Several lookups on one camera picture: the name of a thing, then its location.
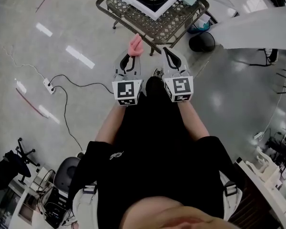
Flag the person's shoe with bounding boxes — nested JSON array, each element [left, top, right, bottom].
[[152, 67, 164, 79]]

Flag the white portable gas stove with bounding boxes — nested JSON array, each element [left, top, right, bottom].
[[114, 0, 182, 21]]

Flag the white backpack with black straps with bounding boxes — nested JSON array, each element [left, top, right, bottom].
[[72, 173, 243, 229]]

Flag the black round bin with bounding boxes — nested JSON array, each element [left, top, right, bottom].
[[188, 31, 216, 53]]

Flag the person's left forearm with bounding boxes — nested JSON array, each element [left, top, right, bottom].
[[95, 105, 126, 143]]

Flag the person's face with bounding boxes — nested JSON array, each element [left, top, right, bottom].
[[120, 194, 229, 229]]

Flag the grey office chair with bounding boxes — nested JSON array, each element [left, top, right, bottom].
[[53, 156, 82, 193]]

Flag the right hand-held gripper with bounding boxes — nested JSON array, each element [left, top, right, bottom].
[[162, 47, 194, 103]]

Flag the pink knitted cloth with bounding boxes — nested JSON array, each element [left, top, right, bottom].
[[130, 33, 143, 57]]

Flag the white equipment shelf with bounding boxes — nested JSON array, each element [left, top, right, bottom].
[[8, 166, 80, 229]]

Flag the person's right forearm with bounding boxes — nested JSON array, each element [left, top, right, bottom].
[[177, 101, 210, 142]]

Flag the black power cable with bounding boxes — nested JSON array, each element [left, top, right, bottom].
[[49, 74, 115, 94], [52, 85, 84, 152]]

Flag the white power strip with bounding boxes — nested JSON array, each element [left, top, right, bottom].
[[42, 78, 56, 95]]

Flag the thin red stick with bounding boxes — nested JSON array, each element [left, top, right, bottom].
[[15, 87, 50, 119]]

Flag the blue bag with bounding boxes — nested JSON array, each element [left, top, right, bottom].
[[186, 20, 211, 35]]

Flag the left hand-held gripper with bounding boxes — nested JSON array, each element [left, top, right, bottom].
[[111, 51, 144, 107]]

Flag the white desk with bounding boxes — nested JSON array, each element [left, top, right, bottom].
[[233, 146, 286, 229]]

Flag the metal lattice table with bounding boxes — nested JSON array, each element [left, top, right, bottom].
[[96, 0, 210, 56]]

